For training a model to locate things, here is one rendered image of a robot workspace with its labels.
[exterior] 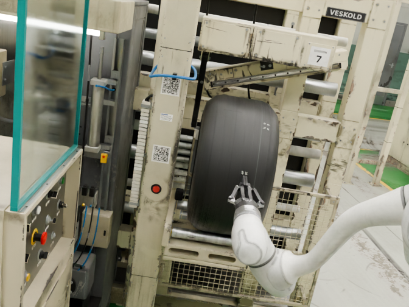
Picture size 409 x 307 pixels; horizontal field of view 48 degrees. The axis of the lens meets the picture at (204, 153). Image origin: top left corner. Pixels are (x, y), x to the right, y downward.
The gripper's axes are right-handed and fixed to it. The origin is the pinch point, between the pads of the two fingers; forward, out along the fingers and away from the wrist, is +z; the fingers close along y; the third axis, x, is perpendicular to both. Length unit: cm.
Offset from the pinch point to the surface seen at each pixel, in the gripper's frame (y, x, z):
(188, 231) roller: 16.5, 35.1, 14.0
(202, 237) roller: 10.3, 36.1, 13.0
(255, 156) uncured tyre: -2.9, -7.4, 8.6
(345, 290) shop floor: -109, 143, 119
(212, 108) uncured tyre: 15.5, -17.1, 26.6
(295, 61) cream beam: -18, -34, 57
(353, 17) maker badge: -48, -52, 91
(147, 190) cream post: 36.9, 23.6, 22.5
